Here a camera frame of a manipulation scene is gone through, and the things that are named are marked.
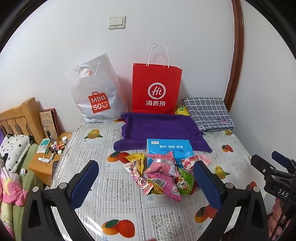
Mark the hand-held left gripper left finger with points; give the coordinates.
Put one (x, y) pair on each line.
(85, 183)

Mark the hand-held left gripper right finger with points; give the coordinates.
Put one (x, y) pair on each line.
(208, 183)

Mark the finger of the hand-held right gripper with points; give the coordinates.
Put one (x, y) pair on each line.
(261, 165)
(281, 158)

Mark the small pale pink candy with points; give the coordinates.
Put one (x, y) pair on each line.
(204, 159)

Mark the white strawberry print snack packet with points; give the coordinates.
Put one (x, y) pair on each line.
(188, 163)

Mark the pink barcode snack packet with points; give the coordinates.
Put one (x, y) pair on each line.
(168, 187)

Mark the pink silver-banded snack packet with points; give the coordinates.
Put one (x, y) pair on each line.
(161, 165)

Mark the long pink cartoon snack packet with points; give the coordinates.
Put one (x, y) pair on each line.
(138, 179)

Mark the yellow triangular snack packet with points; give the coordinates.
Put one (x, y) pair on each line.
(136, 161)

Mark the person's right hand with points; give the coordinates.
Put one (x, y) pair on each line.
(276, 215)

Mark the fruit print tablecloth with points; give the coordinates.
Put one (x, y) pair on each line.
(115, 197)

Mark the black remote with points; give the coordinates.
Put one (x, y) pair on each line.
(56, 168)

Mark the wooden nightstand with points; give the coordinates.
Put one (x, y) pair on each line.
(41, 169)

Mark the white tube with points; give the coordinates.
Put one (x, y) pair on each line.
(45, 159)

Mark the small white jar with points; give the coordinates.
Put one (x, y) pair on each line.
(64, 139)

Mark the blue tissue pack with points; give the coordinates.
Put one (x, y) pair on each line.
(171, 148)

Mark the teal white box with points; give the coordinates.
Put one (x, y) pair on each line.
(43, 145)

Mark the green blanket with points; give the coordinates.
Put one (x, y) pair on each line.
(32, 150)

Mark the grey checked folded cloth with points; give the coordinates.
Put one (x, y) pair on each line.
(208, 113)

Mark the brown patterned book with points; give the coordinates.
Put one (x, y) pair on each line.
(47, 122)

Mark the purple towel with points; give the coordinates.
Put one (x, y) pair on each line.
(161, 127)

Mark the pink star print cloth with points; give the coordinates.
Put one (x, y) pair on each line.
(11, 187)

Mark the yellow green snack packet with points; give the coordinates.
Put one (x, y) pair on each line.
(181, 110)

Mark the white black-dotted pillow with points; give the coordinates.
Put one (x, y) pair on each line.
(13, 148)

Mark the wooden headboard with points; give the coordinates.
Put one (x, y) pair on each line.
(20, 115)

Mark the white plastic shopping bag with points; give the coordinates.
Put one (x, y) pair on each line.
(97, 88)

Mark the red paper carrier bag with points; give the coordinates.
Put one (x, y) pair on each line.
(157, 76)

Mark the brown wooden door frame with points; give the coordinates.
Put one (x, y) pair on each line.
(238, 46)

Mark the white light switch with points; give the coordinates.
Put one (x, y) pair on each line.
(117, 22)

